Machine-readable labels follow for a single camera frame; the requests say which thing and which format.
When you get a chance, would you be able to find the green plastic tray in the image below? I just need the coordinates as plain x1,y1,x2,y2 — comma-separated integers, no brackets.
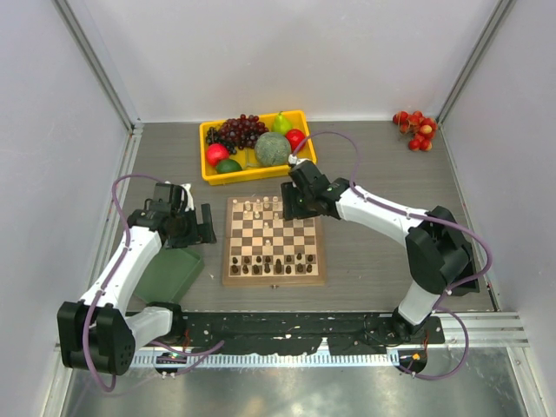
134,248,204,303

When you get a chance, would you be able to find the red apple right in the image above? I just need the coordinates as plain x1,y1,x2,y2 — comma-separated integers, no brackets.
285,129,306,154

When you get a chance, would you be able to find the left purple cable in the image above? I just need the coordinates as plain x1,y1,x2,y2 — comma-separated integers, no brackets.
82,174,227,393

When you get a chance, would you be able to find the yellow plastic fruit tray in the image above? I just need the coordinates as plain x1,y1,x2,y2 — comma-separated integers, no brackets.
199,110,317,185

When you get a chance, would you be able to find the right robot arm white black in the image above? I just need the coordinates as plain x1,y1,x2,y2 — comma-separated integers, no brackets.
281,156,475,341

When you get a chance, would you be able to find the purple cable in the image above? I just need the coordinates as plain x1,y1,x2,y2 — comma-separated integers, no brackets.
288,130,494,382
82,174,227,393

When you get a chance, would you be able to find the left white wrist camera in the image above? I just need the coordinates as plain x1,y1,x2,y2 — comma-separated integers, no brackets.
180,183,195,213

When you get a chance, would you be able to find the red cherry cluster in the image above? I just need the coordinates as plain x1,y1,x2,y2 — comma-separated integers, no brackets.
392,110,438,152

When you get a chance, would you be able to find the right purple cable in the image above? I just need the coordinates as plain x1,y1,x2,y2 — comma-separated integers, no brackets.
288,130,494,382

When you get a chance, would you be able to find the red apple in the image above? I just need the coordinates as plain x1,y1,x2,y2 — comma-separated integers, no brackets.
205,143,229,167
285,129,306,154

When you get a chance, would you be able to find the red grape bunch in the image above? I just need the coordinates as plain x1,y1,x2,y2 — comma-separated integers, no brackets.
215,114,269,150

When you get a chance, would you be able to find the black grape bunch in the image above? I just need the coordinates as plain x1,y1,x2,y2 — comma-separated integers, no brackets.
205,127,236,155

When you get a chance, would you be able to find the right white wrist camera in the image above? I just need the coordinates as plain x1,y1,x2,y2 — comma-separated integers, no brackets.
288,154,311,167

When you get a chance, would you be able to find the green lime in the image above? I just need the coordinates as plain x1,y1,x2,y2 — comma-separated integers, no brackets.
215,159,242,175

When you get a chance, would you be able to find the black plastic bin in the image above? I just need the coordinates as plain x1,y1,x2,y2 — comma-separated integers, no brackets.
451,261,480,297

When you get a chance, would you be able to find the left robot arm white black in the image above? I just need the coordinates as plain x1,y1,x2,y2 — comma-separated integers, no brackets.
56,182,216,376

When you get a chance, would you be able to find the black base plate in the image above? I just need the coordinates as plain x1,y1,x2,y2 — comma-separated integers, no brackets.
154,312,445,356

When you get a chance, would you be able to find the wooden chess board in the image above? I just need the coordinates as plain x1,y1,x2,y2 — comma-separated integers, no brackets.
222,195,327,288

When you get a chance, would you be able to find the red apple left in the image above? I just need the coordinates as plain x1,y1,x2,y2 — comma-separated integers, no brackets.
205,143,229,167

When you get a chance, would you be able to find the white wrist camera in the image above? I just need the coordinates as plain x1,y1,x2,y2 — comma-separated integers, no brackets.
288,154,311,167
180,183,195,213

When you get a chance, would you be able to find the green melon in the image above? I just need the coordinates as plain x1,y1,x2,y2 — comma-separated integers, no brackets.
255,132,291,167

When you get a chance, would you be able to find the white cable duct strip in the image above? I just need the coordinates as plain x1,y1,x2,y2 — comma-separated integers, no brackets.
130,349,400,370

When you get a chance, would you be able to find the green pear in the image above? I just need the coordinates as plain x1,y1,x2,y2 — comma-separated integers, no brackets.
272,112,293,136

